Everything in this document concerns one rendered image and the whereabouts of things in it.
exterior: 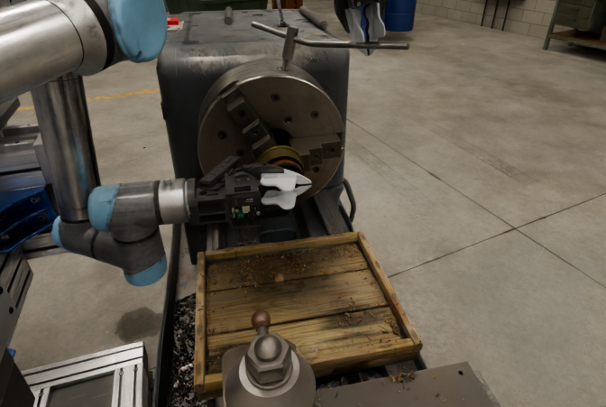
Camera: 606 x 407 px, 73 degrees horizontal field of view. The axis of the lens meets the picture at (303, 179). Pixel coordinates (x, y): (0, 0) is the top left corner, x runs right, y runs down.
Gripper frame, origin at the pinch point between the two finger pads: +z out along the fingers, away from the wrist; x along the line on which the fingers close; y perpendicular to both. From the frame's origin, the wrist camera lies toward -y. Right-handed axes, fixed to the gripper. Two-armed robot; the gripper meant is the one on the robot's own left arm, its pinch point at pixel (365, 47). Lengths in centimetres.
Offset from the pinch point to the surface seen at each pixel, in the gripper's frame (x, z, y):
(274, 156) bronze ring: -21.7, 12.7, 6.3
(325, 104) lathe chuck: -8.4, 10.6, -4.9
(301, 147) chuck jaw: -15.9, 16.0, -0.1
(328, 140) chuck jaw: -9.9, 17.1, -1.7
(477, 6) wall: 452, 210, -695
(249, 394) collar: -30, 7, 52
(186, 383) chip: -56, 58, 13
